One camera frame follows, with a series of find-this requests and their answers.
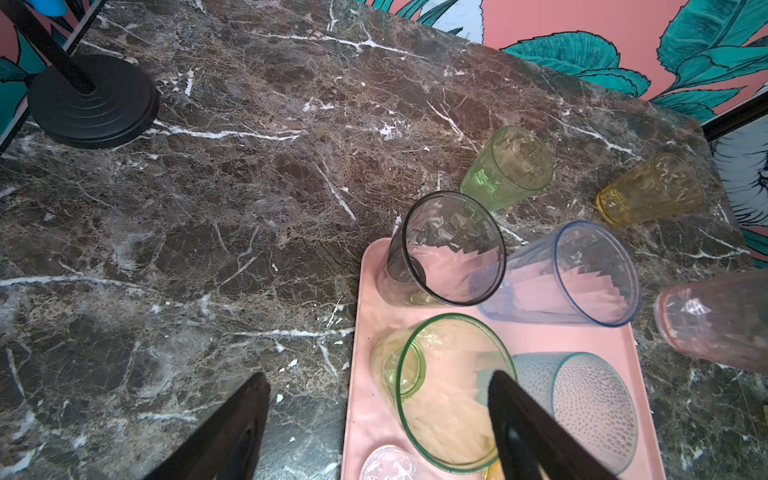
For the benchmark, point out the frosted teal cup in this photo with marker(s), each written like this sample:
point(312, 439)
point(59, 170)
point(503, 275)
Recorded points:
point(588, 398)

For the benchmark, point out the blue toy microphone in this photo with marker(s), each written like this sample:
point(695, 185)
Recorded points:
point(50, 8)

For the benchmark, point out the black corner frame post right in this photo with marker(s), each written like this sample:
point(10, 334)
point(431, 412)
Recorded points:
point(735, 118)

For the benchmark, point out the short pink glass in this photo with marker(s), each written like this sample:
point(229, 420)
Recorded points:
point(721, 319)

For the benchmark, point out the short yellow glass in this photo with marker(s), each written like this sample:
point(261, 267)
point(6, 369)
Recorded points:
point(662, 186)

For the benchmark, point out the short green glass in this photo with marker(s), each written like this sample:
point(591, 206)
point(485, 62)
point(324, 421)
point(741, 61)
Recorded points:
point(513, 166)

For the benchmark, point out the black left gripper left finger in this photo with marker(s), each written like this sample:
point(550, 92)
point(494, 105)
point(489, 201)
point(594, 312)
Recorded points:
point(227, 445)

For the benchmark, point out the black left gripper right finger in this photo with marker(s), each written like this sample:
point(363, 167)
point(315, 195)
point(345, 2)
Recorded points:
point(530, 443)

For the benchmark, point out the black microphone stand base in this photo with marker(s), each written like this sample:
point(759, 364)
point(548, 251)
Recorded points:
point(88, 101)

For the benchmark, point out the tall smoky grey glass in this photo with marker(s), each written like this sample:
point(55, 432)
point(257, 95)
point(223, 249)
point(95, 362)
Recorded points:
point(448, 250)

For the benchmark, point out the pink plastic tray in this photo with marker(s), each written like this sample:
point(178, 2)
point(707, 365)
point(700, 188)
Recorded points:
point(370, 420)

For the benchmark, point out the tall yellow glass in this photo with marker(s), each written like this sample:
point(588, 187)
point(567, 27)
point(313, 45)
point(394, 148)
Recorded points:
point(494, 472)

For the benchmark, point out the tall clear glass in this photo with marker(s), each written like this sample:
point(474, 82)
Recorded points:
point(389, 462)

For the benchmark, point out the tall blue glass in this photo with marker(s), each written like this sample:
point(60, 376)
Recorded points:
point(578, 274)

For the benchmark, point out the tall green glass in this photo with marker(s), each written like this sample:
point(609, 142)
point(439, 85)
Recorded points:
point(436, 375)

